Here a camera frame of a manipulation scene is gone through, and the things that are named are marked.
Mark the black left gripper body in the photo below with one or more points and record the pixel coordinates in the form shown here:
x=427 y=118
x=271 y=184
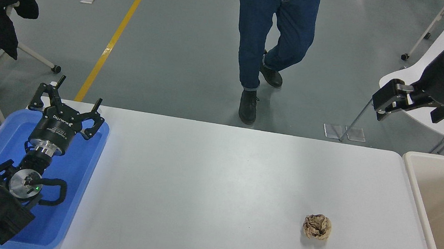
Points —
x=54 y=128

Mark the tan paper ball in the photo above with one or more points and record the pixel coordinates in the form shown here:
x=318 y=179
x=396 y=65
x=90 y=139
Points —
x=317 y=227

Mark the white shell chair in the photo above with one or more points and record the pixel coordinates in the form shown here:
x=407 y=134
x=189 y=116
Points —
x=416 y=66

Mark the white-framed wheeled chair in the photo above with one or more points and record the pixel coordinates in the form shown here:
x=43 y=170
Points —
x=38 y=56

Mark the clear floor plate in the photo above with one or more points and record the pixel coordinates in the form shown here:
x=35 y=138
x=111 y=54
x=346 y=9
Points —
x=334 y=131
x=356 y=134

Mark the blue plastic tray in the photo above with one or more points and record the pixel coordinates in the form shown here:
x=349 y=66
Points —
x=67 y=190

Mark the standing person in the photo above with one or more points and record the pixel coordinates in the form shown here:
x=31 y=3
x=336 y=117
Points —
x=260 y=26

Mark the white wheeled frame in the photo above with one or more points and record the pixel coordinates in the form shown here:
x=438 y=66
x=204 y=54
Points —
x=405 y=57

